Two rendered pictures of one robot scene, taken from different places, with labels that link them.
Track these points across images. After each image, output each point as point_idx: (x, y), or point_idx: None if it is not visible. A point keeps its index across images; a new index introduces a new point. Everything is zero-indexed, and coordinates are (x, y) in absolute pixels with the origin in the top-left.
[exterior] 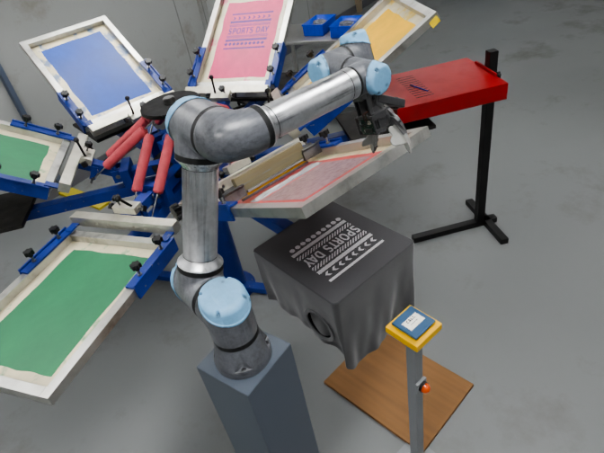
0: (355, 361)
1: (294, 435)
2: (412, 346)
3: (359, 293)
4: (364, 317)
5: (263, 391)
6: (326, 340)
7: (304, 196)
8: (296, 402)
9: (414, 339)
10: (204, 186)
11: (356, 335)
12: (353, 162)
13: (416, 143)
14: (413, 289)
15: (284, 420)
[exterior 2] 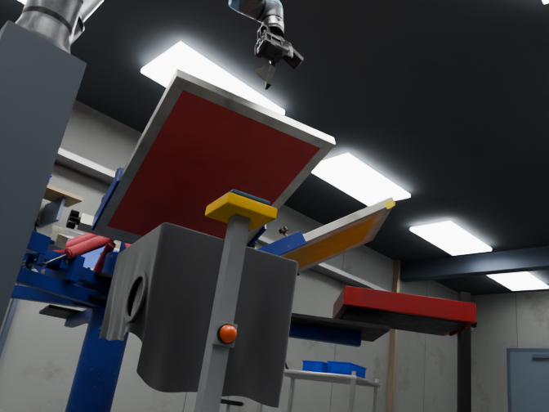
0: (154, 374)
1: (6, 178)
2: (225, 197)
3: (203, 245)
4: (196, 296)
5: (24, 47)
6: (132, 315)
7: (192, 139)
8: (43, 138)
9: (231, 191)
10: None
11: (174, 317)
12: (258, 172)
13: (317, 135)
14: (283, 344)
15: (14, 128)
